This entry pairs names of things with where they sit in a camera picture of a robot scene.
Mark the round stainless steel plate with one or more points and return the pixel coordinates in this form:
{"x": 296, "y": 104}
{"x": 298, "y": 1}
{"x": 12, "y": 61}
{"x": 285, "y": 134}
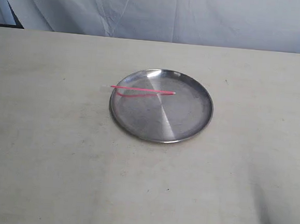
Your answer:
{"x": 157, "y": 117}

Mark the pink plastic straw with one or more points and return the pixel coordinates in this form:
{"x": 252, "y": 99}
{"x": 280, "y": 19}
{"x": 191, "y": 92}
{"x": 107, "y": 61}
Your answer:
{"x": 139, "y": 89}

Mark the dark frame behind table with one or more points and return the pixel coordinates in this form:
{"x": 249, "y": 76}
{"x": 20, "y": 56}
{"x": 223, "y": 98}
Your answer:
{"x": 12, "y": 24}

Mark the white backdrop cloth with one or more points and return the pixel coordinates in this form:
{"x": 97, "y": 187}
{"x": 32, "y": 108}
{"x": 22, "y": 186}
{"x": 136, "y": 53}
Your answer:
{"x": 251, "y": 24}

